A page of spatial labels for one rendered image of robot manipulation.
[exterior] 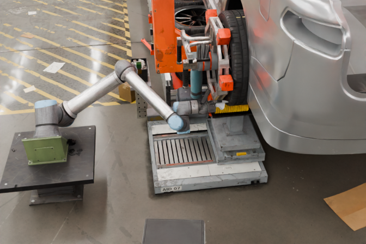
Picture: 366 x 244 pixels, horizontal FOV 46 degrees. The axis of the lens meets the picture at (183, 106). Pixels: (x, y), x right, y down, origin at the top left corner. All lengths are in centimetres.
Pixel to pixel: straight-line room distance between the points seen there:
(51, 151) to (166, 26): 124
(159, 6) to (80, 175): 134
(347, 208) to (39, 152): 213
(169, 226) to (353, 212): 134
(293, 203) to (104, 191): 135
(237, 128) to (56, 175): 136
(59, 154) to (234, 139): 128
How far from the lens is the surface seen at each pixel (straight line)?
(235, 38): 277
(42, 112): 309
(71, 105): 321
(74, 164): 308
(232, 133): 336
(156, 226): 256
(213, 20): 298
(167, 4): 329
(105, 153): 359
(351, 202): 332
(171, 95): 380
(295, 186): 334
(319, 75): 205
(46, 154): 309
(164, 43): 342
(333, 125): 223
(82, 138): 329
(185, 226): 255
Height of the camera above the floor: 229
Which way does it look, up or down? 34 degrees down
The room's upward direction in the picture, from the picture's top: 1 degrees counter-clockwise
